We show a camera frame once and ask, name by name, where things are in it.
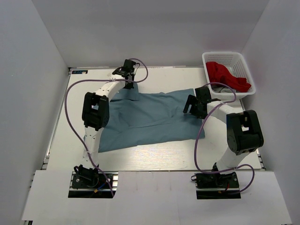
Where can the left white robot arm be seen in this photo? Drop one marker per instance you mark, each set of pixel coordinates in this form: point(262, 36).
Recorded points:
point(95, 112)

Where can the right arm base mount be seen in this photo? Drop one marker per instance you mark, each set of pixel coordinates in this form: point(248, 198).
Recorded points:
point(216, 186)

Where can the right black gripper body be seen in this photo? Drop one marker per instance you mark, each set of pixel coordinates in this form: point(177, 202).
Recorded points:
point(195, 109)

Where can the white plastic basket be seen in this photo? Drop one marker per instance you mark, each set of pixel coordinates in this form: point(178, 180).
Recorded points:
point(236, 65)

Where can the blue label sticker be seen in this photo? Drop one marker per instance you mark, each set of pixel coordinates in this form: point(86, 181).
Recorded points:
point(78, 72)

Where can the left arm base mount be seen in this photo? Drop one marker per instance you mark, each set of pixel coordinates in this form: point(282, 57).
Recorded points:
point(86, 189)

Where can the red t-shirt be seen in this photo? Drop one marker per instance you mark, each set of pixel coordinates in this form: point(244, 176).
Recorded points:
point(218, 73)

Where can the grey t-shirt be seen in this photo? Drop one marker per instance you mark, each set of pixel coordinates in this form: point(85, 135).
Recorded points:
point(222, 89)

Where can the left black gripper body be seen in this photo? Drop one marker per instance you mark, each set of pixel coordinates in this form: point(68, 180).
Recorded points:
point(129, 86)

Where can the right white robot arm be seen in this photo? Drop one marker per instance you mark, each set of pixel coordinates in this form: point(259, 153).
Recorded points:
point(243, 131)

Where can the blue-grey t-shirt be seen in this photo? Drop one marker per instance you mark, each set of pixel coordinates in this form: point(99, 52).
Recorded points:
point(141, 119)

